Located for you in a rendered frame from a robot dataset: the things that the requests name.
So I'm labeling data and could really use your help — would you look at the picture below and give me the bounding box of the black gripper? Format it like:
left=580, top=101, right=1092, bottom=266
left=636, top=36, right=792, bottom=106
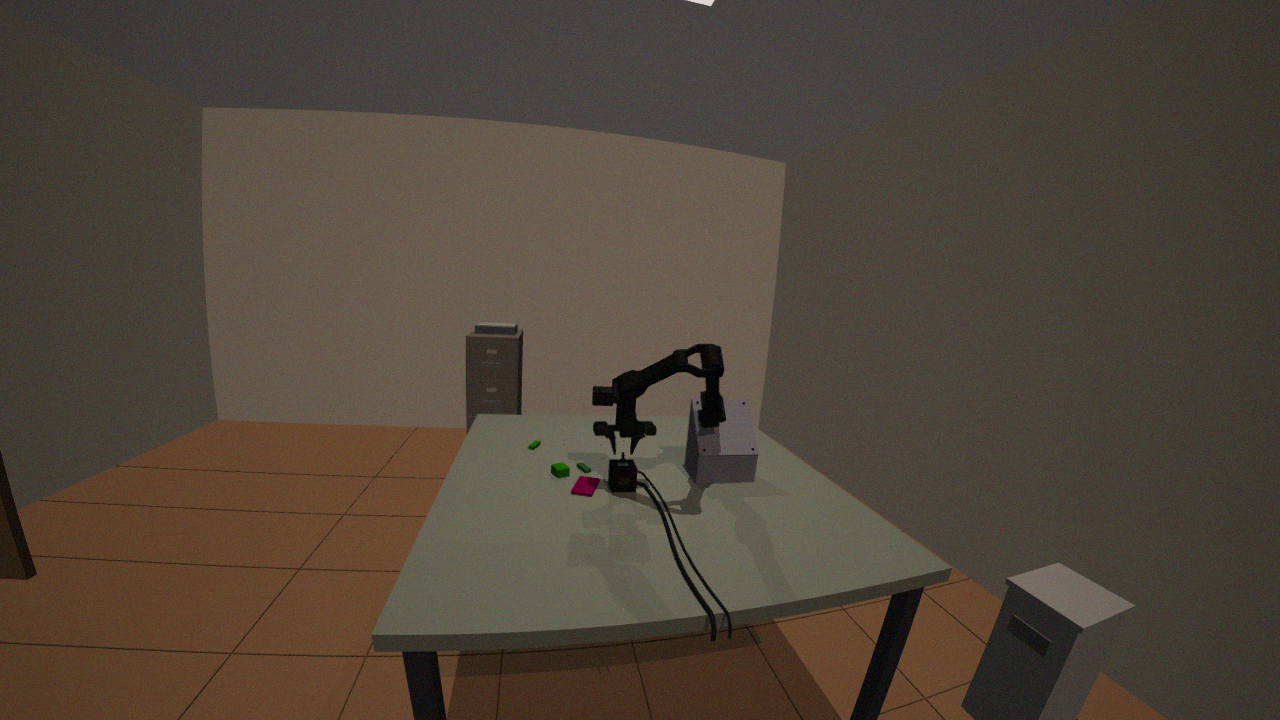
left=593, top=407, right=657, bottom=455

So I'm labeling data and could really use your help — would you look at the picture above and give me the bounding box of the magenta rectangular block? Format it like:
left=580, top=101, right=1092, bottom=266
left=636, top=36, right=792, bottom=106
left=571, top=477, right=600, bottom=497

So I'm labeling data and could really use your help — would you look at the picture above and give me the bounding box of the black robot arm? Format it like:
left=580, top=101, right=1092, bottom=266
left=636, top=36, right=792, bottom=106
left=593, top=345, right=726, bottom=438

